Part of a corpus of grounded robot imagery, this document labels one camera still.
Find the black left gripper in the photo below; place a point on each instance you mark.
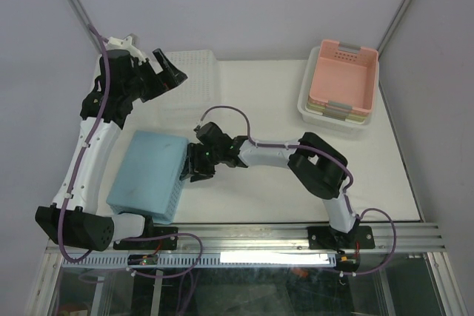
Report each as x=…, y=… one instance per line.
x=169, y=78

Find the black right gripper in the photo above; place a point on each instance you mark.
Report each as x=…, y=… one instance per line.
x=193, y=166

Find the large white perforated basket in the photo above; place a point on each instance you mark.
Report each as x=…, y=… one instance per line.
x=192, y=83

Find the light blue perforated basket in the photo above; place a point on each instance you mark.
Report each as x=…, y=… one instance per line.
x=148, y=181

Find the pink perforated basket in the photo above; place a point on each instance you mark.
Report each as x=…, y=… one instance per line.
x=345, y=77

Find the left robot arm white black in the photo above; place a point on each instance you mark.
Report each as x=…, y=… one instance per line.
x=71, y=219

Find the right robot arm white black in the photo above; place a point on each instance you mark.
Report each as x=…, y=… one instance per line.
x=320, y=168

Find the small white perforated basket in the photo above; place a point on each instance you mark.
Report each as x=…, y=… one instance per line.
x=348, y=129

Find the yellow-green perforated basket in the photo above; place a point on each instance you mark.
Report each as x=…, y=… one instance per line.
x=338, y=111

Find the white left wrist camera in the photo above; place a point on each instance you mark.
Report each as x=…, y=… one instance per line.
x=129, y=43

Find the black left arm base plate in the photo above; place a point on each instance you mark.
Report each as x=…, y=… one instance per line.
x=162, y=236

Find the aluminium frame rail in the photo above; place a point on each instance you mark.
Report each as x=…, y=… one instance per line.
x=238, y=213

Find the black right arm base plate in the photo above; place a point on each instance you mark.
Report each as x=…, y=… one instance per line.
x=325, y=237

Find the white slotted cable duct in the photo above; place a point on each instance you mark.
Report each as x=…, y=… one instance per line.
x=206, y=260

